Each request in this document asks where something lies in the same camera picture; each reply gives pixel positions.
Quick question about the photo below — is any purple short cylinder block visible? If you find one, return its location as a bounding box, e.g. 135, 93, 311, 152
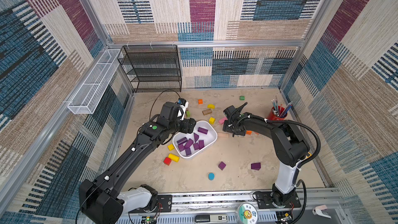
198, 127, 208, 135

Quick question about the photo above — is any red cube block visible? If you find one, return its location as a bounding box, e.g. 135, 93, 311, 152
163, 157, 172, 166

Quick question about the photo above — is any dark wood grain block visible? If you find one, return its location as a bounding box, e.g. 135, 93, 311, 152
202, 108, 212, 116

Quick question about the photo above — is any purple triangular prism block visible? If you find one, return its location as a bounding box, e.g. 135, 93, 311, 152
193, 133, 199, 142

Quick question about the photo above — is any purple cube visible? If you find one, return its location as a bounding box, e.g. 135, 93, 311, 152
218, 162, 226, 171
178, 144, 185, 152
193, 143, 200, 150
251, 162, 261, 171

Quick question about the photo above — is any white plastic storage bin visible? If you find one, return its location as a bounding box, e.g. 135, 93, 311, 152
172, 120, 218, 159

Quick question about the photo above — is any pink rectangular block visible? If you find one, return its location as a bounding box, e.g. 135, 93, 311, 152
218, 117, 228, 124

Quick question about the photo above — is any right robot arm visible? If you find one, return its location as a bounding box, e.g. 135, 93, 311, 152
223, 103, 321, 208

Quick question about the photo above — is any white wire mesh basket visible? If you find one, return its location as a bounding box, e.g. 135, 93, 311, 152
67, 49, 120, 115

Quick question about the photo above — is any blue round disc block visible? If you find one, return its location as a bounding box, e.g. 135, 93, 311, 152
208, 173, 215, 180

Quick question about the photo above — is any yellow cylinder block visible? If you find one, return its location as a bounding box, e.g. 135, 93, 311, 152
168, 153, 180, 162

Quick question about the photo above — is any red pencil bucket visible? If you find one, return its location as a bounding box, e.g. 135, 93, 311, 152
266, 106, 288, 120

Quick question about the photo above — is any purple rectangular block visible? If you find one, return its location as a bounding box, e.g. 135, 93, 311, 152
184, 139, 194, 149

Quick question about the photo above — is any round green sticker badge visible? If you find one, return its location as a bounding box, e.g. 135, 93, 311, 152
235, 203, 258, 224

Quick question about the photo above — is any black wire mesh shelf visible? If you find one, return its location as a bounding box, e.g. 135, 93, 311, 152
118, 45, 182, 93

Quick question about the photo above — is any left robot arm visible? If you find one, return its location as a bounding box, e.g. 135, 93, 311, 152
79, 98, 196, 224

